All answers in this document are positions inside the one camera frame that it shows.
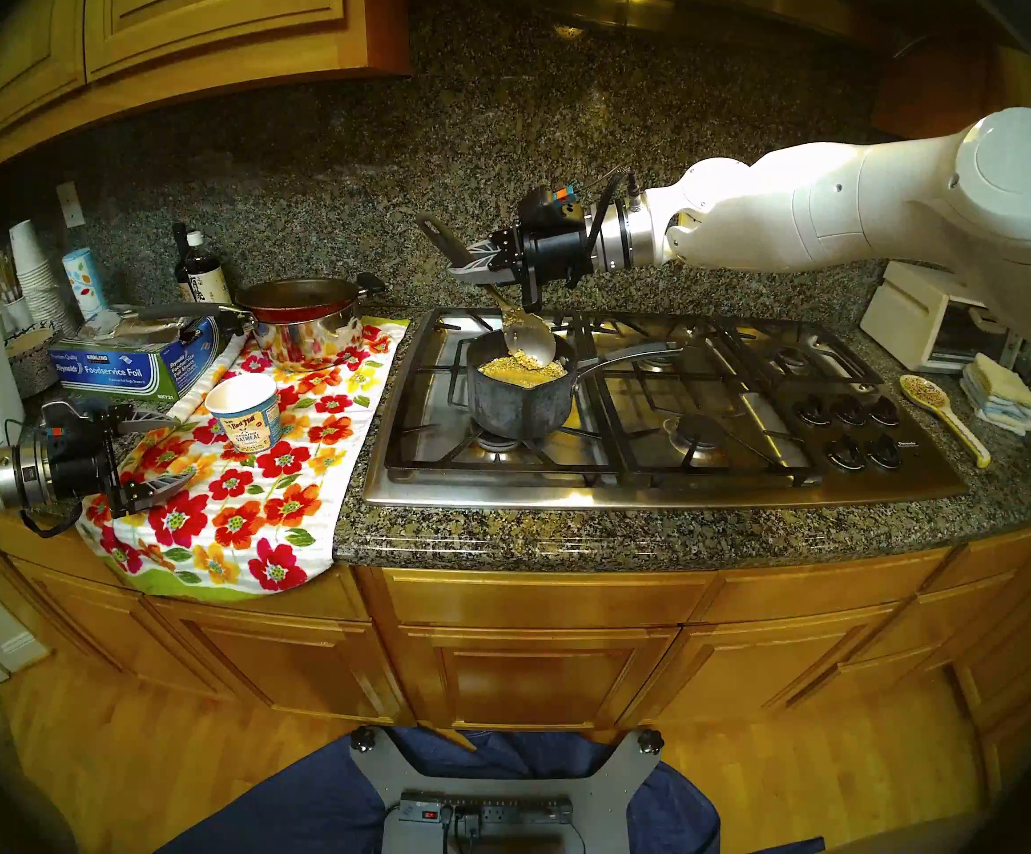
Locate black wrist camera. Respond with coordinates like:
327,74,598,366
40,401,112,444
520,183,584,232

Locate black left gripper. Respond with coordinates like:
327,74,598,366
31,406,200,518

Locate black handled metal spoon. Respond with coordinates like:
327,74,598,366
418,213,557,367

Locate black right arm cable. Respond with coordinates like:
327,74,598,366
582,169,646,239

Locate speckled round container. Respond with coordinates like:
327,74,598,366
4,327,58,398

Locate grey power strip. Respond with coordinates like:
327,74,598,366
398,794,574,828

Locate wooden upper cabinet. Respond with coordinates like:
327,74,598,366
871,34,1031,150
0,0,410,195

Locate yellow ceramic spoon rest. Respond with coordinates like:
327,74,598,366
900,375,992,469

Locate floral kitchen towel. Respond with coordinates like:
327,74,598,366
75,318,410,602

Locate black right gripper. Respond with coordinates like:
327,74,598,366
449,219,598,305

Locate steel pot with red inside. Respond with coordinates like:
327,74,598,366
120,274,387,373

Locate dark bottle with white label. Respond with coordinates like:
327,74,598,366
182,230,232,306

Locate light blue patterned cup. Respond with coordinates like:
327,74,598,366
62,248,107,321

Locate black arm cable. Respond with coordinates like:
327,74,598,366
582,169,646,239
22,504,85,539

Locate black cast iron grate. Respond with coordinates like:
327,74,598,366
384,310,616,472
773,327,886,392
587,314,823,488

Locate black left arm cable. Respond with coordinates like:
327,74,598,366
22,504,85,539

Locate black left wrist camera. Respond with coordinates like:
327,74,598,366
40,401,112,444

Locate stainless steel gas cooktop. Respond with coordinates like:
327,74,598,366
362,308,970,511

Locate stack of white paper cups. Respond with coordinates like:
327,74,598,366
7,219,79,333

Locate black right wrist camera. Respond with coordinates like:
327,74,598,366
520,183,584,232

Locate dark blue cloth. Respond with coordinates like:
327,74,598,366
160,726,828,854

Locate blue foil box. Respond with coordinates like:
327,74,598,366
48,314,221,406

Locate folded cloth stack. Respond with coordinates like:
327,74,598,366
960,354,1031,435

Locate small dark saucepan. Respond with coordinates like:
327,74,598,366
465,327,684,442

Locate white blue oatmeal paper cup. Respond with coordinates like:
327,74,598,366
204,374,283,455

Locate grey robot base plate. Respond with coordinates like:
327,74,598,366
351,726,666,854

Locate white countertop appliance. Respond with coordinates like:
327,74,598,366
861,261,1019,375

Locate wooden lower cabinets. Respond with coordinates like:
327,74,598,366
0,514,1031,773

